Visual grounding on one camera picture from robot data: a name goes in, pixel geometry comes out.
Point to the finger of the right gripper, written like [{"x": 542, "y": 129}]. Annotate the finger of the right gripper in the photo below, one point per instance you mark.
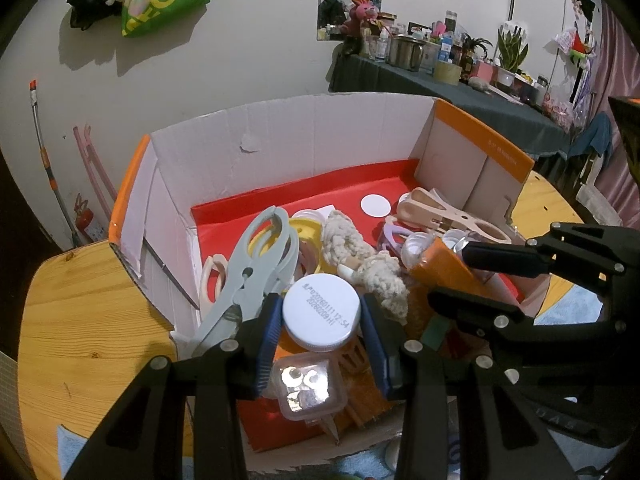
[
  {"x": 526, "y": 261},
  {"x": 479, "y": 316}
]

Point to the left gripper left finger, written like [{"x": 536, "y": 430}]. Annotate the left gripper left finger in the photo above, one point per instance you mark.
[{"x": 141, "y": 436}]

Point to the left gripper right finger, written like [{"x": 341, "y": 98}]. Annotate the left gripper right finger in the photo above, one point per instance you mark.
[{"x": 500, "y": 436}]

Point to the orange rectangular case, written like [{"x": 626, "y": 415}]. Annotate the orange rectangular case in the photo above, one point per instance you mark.
[{"x": 439, "y": 266}]

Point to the cream crochet scrunchie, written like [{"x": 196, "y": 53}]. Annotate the cream crochet scrunchie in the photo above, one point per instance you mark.
[{"x": 378, "y": 273}]

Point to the large white printed lid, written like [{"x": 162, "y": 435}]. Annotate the large white printed lid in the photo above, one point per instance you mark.
[{"x": 321, "y": 312}]

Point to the blue lid with G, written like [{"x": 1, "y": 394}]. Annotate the blue lid with G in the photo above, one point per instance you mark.
[{"x": 453, "y": 453}]

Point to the blue fluffy towel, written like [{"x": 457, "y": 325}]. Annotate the blue fluffy towel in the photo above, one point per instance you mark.
[{"x": 576, "y": 305}]

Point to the beige large clothes peg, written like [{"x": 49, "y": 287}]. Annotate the beige large clothes peg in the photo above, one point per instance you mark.
[{"x": 429, "y": 211}]

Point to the dark green clothed table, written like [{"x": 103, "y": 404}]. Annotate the dark green clothed table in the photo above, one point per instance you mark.
[{"x": 534, "y": 133}]

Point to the clear box googly eyes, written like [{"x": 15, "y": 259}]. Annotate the clear box googly eyes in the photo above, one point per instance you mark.
[{"x": 308, "y": 386}]

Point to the orange cardboard box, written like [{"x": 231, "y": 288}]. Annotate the orange cardboard box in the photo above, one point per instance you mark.
[{"x": 193, "y": 188}]

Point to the tape roll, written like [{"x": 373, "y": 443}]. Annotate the tape roll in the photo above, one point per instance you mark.
[{"x": 447, "y": 73}]

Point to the potted snake plant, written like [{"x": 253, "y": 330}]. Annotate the potted snake plant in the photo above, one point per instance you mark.
[{"x": 512, "y": 51}]

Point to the grey large clothes peg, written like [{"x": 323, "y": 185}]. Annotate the grey large clothes peg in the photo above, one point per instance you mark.
[{"x": 263, "y": 261}]

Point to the pink curtain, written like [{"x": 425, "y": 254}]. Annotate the pink curtain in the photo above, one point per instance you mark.
[{"x": 617, "y": 74}]

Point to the steel pot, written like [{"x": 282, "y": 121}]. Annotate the steel pot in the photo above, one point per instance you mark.
[{"x": 406, "y": 52}]

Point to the pink plush toy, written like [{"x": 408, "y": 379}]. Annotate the pink plush toy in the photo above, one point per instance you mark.
[{"x": 361, "y": 12}]

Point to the orange handled broom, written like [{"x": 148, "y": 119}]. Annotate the orange handled broom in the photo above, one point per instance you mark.
[{"x": 47, "y": 164}]

